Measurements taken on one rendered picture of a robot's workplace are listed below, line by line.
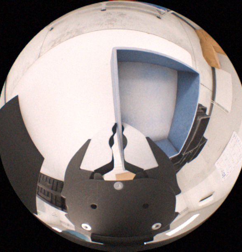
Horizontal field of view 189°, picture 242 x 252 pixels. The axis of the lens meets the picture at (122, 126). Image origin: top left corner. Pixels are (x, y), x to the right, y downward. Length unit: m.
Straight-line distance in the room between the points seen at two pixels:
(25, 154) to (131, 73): 0.38
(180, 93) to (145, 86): 0.09
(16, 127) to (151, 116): 0.41
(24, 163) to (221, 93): 2.84
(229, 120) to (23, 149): 2.90
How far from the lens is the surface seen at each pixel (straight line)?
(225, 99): 2.50
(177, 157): 1.37
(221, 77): 2.62
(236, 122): 2.60
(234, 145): 2.70
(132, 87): 0.15
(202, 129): 0.99
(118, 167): 0.30
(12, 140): 0.32
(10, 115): 0.33
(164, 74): 0.19
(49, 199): 0.62
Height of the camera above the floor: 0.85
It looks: 57 degrees down
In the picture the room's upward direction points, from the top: 162 degrees clockwise
